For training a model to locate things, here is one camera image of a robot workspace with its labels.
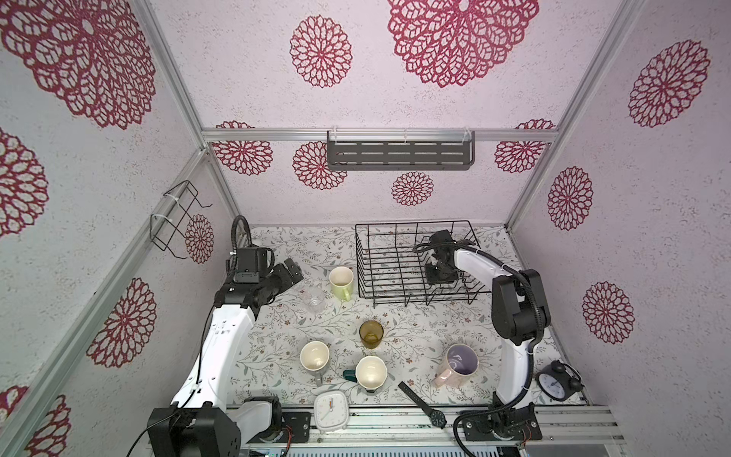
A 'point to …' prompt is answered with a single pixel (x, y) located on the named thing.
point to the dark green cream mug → (370, 373)
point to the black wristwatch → (436, 416)
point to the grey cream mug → (314, 358)
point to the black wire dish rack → (395, 261)
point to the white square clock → (330, 409)
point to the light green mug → (341, 280)
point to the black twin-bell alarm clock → (558, 381)
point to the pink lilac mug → (461, 363)
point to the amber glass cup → (371, 332)
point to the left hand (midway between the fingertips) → (291, 277)
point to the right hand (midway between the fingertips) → (432, 275)
